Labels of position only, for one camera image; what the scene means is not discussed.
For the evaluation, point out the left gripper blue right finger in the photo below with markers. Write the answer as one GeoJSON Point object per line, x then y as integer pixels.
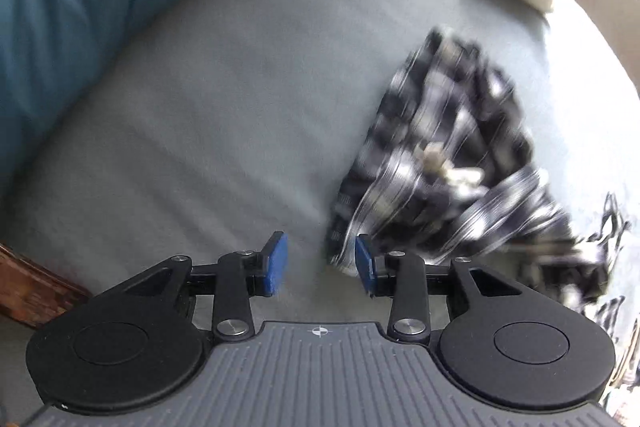
{"type": "Point", "coordinates": [366, 256]}

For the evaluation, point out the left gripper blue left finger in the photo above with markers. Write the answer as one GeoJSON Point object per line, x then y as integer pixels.
{"type": "Point", "coordinates": [274, 261]}

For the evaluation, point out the black white plaid pants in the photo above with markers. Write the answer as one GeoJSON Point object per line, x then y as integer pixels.
{"type": "Point", "coordinates": [447, 169]}

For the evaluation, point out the grey bed blanket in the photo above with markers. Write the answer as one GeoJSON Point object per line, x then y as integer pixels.
{"type": "Point", "coordinates": [228, 120]}

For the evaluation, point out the wooden bed frame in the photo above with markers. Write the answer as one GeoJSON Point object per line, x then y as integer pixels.
{"type": "Point", "coordinates": [32, 295]}

